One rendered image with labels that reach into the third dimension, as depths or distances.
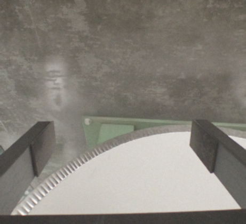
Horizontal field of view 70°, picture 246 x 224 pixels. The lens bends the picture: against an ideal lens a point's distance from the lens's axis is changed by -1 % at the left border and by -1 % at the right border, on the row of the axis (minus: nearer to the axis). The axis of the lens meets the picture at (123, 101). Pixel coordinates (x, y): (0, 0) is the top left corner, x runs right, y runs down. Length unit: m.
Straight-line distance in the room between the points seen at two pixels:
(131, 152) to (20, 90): 0.66
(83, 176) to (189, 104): 0.58
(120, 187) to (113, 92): 0.45
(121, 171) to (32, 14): 0.63
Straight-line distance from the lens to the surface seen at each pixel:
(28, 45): 0.86
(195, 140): 0.17
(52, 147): 0.17
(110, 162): 0.59
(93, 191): 0.56
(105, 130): 0.93
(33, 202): 0.59
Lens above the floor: 0.67
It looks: 51 degrees down
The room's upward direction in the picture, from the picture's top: 172 degrees counter-clockwise
